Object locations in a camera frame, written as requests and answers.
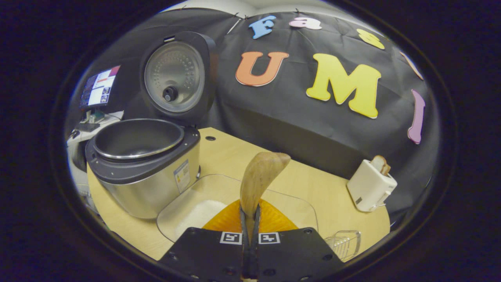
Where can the white toaster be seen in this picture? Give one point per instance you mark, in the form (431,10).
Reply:
(370,188)

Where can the clear container of rice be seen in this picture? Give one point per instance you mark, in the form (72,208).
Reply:
(199,215)

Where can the bread slice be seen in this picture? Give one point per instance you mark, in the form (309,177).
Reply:
(381,163)

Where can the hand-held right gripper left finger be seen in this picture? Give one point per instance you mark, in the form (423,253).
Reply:
(244,250)

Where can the black backdrop cloth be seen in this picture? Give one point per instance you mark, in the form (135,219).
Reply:
(293,129)

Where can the white side table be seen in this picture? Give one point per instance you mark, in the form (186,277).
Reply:
(113,116)

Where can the computer monitor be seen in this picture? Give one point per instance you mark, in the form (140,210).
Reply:
(100,88)

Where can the small green box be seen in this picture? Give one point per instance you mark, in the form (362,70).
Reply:
(94,116)

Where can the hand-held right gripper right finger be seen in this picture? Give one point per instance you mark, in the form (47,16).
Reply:
(255,250)

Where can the wooden spoon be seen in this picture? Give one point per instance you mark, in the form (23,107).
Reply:
(260,176)

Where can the black and silver rice cooker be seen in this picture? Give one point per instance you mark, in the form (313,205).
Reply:
(148,188)

